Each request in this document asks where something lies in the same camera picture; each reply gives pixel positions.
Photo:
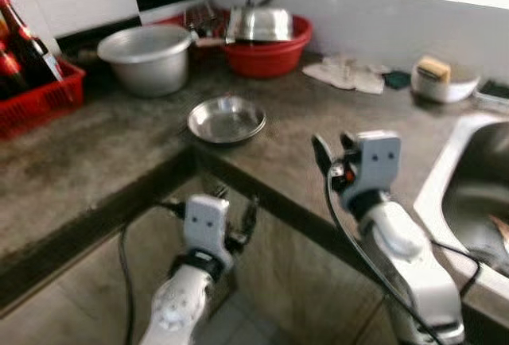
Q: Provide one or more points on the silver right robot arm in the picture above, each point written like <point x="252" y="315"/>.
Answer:
<point x="413" y="269"/>

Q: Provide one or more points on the white bowl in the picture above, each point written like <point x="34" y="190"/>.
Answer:
<point x="445" y="89"/>

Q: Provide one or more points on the stainless steel sink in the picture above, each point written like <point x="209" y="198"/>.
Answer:
<point x="477" y="170"/>

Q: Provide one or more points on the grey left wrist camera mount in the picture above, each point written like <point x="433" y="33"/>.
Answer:
<point x="205" y="222"/>

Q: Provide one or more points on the green scrub pad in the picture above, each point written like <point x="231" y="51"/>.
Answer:
<point x="397" y="80"/>

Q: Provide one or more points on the white cloth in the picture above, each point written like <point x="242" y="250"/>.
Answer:
<point x="346" y="75"/>

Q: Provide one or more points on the yellow sponge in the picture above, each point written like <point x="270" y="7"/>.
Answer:
<point x="433" y="69"/>

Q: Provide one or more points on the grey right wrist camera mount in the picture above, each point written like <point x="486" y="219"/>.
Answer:
<point x="374" y="158"/>

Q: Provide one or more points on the aluminium pot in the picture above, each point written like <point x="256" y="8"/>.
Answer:
<point x="147" y="63"/>

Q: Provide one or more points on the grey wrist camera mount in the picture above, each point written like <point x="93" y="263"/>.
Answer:
<point x="205" y="222"/>
<point x="374" y="158"/>

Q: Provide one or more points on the red plastic basin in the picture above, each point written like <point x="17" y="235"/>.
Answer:
<point x="266" y="59"/>

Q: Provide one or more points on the domed steel lid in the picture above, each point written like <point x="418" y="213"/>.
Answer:
<point x="260" y="25"/>

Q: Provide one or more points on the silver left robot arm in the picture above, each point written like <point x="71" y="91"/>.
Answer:
<point x="179" y="305"/>

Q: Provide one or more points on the red plastic crate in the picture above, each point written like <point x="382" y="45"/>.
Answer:
<point x="40" y="102"/>

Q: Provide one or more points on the dark bottle red cap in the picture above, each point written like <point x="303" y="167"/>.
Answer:
<point x="8" y="71"/>
<point x="28" y="43"/>

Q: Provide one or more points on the small white tray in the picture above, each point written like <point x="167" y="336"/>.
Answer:
<point x="493" y="94"/>

